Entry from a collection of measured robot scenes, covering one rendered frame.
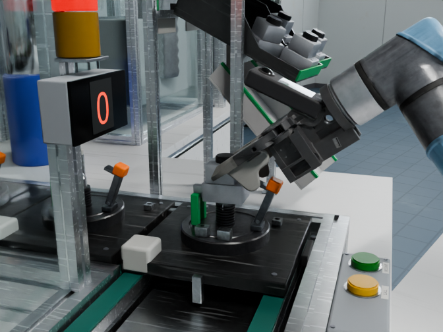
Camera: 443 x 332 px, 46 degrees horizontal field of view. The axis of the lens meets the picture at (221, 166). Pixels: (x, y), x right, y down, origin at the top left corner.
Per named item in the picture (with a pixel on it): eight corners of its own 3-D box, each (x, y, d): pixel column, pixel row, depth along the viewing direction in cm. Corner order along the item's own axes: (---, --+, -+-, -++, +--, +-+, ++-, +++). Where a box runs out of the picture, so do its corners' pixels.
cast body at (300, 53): (313, 74, 101) (329, 41, 98) (306, 76, 97) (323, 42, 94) (277, 54, 103) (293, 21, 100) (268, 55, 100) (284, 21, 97)
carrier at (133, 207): (175, 211, 97) (173, 146, 94) (112, 269, 75) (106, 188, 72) (64, 197, 104) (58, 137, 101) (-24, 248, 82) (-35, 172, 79)
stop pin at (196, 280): (204, 300, 72) (204, 273, 71) (201, 304, 71) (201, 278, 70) (194, 298, 72) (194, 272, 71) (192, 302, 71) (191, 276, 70)
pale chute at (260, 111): (322, 172, 108) (337, 159, 106) (300, 190, 97) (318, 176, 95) (237, 71, 112) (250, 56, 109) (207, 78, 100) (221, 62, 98)
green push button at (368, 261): (379, 265, 76) (380, 253, 76) (378, 278, 72) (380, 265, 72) (351, 261, 77) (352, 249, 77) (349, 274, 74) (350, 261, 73)
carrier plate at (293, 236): (312, 227, 90) (312, 216, 89) (285, 297, 68) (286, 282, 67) (182, 211, 97) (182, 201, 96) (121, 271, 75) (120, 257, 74)
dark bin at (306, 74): (318, 75, 103) (335, 41, 100) (295, 83, 92) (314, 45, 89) (206, 13, 111) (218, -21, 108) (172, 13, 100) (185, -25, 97)
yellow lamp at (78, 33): (109, 55, 61) (106, 12, 60) (86, 58, 57) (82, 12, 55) (72, 54, 63) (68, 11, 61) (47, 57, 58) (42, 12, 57)
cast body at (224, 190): (249, 195, 81) (249, 152, 79) (242, 205, 77) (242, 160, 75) (199, 191, 84) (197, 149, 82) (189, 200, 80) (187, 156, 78)
